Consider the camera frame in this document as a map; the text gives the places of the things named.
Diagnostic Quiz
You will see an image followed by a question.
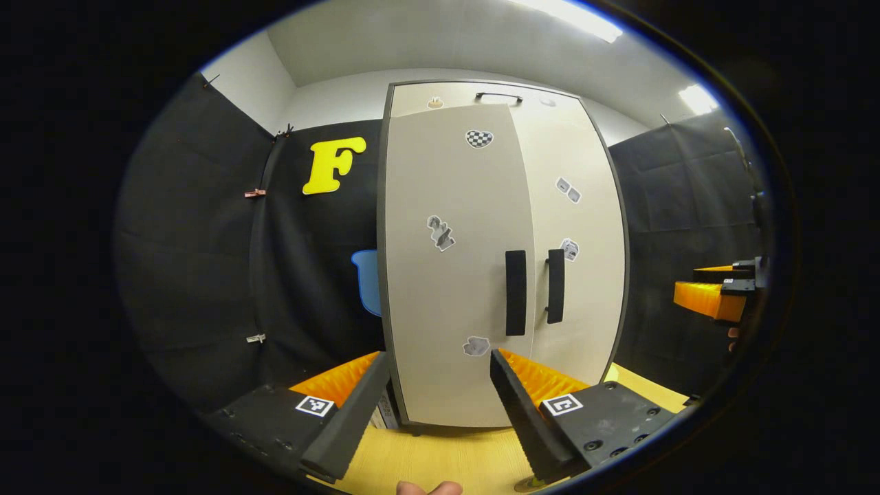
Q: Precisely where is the white cabinet door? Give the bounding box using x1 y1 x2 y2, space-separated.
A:
509 93 630 389
377 103 536 427

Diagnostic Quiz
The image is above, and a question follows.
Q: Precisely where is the white and grey cabinet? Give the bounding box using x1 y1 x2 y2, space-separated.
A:
375 79 632 437

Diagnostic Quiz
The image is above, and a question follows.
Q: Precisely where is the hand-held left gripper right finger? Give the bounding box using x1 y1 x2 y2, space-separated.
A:
489 349 678 483

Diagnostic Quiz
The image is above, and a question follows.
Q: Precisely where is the long ceiling light strip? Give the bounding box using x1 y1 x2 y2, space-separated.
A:
512 0 623 43

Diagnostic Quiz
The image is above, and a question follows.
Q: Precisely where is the pale blue spine book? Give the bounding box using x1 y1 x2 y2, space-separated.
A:
371 395 403 430

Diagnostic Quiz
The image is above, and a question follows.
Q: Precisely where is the short ceiling light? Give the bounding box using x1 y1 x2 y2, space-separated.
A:
679 84 719 116

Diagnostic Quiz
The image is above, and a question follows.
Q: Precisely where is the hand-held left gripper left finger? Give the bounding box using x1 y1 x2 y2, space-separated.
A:
203 351 391 484

